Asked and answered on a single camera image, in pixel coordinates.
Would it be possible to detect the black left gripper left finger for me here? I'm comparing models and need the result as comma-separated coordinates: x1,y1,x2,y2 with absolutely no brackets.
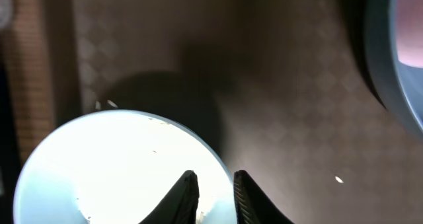
139,170,200,224

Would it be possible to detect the pink cup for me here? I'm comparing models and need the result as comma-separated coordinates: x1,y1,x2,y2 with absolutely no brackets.
395,0,422,68

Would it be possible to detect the brown serving tray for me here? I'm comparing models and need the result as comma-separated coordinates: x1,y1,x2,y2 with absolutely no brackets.
44,0,422,223

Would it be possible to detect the light blue rice bowl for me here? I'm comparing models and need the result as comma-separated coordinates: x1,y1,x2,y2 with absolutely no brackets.
13,110,237,224

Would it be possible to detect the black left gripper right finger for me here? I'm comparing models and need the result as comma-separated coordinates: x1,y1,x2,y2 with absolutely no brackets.
233,170,293,224

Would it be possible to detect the dark blue plate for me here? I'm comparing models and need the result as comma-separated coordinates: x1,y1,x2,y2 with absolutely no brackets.
364,0,422,139

